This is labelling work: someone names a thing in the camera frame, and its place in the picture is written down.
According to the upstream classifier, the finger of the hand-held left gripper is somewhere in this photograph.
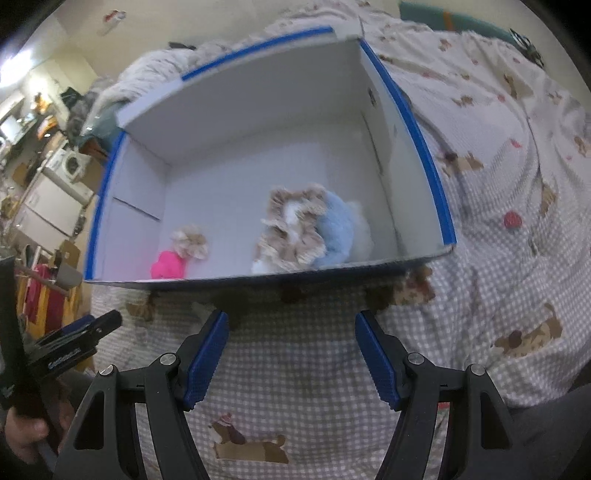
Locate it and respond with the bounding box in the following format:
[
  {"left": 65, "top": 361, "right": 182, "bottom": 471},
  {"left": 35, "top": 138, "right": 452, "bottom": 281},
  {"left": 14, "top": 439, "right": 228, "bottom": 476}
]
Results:
[
  {"left": 58, "top": 315, "right": 96, "bottom": 337},
  {"left": 34, "top": 310, "right": 123, "bottom": 352}
]

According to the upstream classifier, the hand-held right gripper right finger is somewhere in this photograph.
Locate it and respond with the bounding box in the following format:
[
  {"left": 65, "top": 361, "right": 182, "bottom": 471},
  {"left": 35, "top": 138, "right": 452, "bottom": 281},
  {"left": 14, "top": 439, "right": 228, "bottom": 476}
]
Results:
[{"left": 355, "top": 310, "right": 515, "bottom": 480}]

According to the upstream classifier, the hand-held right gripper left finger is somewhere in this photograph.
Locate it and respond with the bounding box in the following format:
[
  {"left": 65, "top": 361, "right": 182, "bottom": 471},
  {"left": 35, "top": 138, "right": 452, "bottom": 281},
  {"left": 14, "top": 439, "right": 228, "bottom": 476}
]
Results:
[{"left": 74, "top": 310, "right": 230, "bottom": 480}]

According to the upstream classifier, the pink soft toy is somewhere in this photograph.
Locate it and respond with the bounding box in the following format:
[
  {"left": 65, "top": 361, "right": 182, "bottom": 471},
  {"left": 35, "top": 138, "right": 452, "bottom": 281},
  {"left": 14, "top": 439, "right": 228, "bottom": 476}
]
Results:
[{"left": 150, "top": 250, "right": 188, "bottom": 280}]

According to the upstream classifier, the small beige frilly scrunchie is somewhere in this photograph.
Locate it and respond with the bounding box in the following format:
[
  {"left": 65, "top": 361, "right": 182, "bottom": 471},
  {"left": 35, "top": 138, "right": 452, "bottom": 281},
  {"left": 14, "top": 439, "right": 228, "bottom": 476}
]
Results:
[{"left": 170, "top": 224, "right": 209, "bottom": 261}]

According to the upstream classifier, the white fluffy scrunchie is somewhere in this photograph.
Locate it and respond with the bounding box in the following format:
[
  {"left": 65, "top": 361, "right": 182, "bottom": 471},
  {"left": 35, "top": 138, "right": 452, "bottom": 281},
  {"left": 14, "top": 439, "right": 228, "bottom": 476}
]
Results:
[{"left": 344, "top": 199, "right": 374, "bottom": 263}]

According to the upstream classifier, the light blue fluffy scrunchie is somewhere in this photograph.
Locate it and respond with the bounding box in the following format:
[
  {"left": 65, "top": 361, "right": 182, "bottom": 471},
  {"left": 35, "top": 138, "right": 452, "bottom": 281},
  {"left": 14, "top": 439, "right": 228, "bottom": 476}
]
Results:
[{"left": 314, "top": 191, "right": 356, "bottom": 268}]

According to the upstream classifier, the beige lace scrunchie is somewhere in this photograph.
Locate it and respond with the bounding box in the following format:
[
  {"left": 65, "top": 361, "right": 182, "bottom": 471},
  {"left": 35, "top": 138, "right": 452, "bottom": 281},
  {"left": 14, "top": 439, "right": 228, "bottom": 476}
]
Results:
[{"left": 252, "top": 183, "right": 331, "bottom": 273}]

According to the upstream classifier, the blue and white cardboard box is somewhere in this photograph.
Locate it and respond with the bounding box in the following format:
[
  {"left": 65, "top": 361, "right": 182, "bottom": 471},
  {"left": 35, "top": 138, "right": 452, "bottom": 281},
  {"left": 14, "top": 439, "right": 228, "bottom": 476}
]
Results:
[{"left": 83, "top": 25, "right": 458, "bottom": 294}]

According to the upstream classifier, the person's left hand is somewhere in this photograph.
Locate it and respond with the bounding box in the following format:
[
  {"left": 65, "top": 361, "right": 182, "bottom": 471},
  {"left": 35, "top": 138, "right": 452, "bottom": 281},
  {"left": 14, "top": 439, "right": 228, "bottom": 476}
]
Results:
[{"left": 4, "top": 404, "right": 77, "bottom": 467}]

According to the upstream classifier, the red cloth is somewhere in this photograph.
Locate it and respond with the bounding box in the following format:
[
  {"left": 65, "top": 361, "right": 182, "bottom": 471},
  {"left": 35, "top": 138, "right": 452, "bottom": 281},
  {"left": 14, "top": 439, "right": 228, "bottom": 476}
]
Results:
[{"left": 21, "top": 263, "right": 70, "bottom": 333}]

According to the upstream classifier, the grey plastic object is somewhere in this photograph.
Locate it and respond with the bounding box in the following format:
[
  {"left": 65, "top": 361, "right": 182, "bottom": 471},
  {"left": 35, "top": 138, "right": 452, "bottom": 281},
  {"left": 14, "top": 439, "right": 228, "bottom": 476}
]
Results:
[{"left": 53, "top": 263, "right": 84, "bottom": 291}]

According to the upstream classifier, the checked printed bed sheet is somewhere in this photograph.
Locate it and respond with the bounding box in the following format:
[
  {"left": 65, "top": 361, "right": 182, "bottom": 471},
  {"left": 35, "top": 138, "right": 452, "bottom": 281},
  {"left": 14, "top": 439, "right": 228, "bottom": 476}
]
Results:
[{"left": 88, "top": 124, "right": 591, "bottom": 480}]

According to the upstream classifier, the white kitchen cabinet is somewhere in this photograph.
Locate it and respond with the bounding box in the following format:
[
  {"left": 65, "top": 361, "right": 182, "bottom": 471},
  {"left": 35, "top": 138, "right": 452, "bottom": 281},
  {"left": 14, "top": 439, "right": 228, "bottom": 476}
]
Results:
[{"left": 18, "top": 178, "right": 79, "bottom": 238}]

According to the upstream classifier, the white washing machine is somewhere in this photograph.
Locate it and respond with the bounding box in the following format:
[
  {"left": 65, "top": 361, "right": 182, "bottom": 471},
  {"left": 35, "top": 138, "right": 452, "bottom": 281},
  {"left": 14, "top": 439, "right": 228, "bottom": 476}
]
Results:
[{"left": 46, "top": 148, "right": 95, "bottom": 190}]

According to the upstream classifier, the person's grey trouser leg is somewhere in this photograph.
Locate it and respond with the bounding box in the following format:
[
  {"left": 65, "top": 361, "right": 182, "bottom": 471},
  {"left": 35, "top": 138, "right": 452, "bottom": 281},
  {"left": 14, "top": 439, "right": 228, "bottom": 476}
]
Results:
[{"left": 503, "top": 383, "right": 591, "bottom": 480}]

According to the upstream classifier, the white printed duvet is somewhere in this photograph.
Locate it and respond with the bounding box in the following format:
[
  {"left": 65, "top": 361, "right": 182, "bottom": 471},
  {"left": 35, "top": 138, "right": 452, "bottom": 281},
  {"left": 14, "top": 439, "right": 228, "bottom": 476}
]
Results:
[{"left": 99, "top": 0, "right": 591, "bottom": 287}]

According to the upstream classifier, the teal cushion with orange stripe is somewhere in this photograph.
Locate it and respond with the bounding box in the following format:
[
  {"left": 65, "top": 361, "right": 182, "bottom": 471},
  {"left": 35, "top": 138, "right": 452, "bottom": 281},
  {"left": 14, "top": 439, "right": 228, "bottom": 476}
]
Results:
[{"left": 399, "top": 0, "right": 513, "bottom": 47}]

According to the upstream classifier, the black hair clip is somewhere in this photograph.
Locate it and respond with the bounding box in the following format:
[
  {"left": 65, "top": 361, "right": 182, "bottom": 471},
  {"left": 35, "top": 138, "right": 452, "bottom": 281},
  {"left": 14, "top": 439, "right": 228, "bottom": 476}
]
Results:
[{"left": 509, "top": 28, "right": 543, "bottom": 68}]

